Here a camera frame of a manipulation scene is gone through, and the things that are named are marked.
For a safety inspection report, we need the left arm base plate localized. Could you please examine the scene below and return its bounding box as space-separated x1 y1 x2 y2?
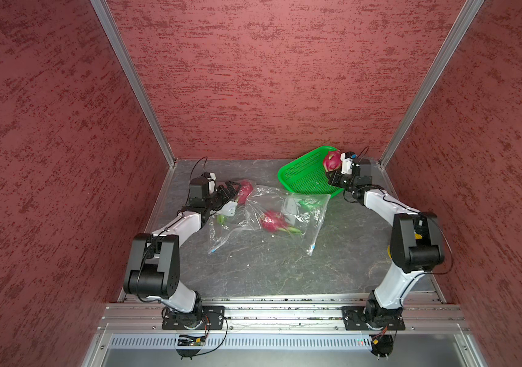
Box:
161 305 226 331

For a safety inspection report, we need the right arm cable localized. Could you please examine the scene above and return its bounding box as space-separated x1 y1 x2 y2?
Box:
343 146 454 276

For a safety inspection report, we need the corner aluminium post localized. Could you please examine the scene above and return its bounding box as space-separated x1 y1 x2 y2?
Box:
379 0 484 170
91 0 177 168

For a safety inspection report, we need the dragon fruit bag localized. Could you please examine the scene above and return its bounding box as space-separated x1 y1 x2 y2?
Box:
237 180 255 206
323 150 342 172

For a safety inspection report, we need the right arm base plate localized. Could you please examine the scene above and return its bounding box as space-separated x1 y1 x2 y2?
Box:
341 307 406 333

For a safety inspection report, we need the aluminium rail frame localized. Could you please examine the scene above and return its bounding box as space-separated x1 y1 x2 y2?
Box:
82 291 486 366

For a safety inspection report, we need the right corner aluminium post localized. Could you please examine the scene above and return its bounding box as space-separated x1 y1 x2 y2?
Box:
379 0 484 170

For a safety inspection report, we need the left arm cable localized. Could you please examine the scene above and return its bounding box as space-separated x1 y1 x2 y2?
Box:
188 155 209 182

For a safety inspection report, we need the left corner aluminium post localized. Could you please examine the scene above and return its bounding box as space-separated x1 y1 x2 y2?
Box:
91 0 177 168

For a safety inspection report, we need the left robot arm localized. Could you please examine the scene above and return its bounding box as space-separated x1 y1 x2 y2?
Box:
123 173 241 329

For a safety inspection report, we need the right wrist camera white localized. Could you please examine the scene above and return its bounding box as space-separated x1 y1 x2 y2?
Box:
340 151 357 175

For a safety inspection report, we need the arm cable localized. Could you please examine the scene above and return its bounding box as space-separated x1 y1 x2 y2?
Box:
343 146 454 276
188 155 209 182

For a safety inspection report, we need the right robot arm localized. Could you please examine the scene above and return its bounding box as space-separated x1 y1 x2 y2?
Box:
323 152 445 330

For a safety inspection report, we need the clear zip-top bag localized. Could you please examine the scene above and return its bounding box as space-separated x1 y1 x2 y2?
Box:
247 185 331 255
208 180 256 254

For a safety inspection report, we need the dragon fruit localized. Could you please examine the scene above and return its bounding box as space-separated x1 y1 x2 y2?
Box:
259 211 302 234

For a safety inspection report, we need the green plastic basket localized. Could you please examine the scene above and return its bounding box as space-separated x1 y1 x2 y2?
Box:
277 146 342 197

